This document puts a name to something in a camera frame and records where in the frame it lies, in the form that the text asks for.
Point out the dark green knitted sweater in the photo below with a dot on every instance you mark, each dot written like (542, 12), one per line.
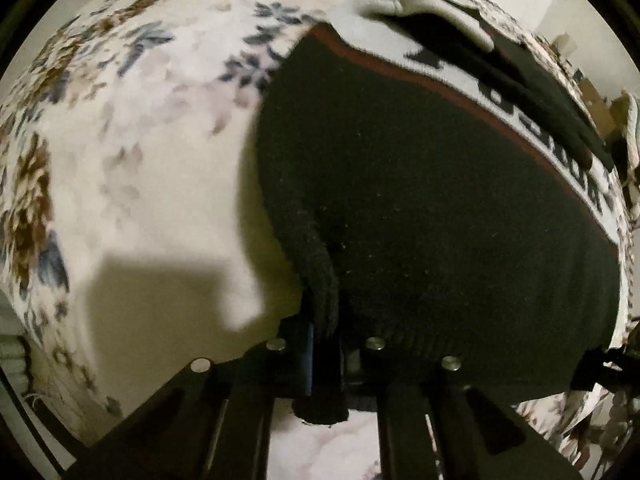
(425, 210)

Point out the grey knitted cloth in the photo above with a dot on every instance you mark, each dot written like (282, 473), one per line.
(12, 365)

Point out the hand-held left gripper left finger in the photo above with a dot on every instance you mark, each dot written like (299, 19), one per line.
(306, 360)

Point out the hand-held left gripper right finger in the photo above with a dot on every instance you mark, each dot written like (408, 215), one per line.
(360, 367)

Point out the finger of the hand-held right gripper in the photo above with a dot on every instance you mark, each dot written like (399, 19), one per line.
(607, 367)

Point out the floral bed sheet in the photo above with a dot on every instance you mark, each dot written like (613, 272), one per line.
(150, 160)

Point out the cardboard box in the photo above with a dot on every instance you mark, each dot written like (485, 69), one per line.
(597, 105)

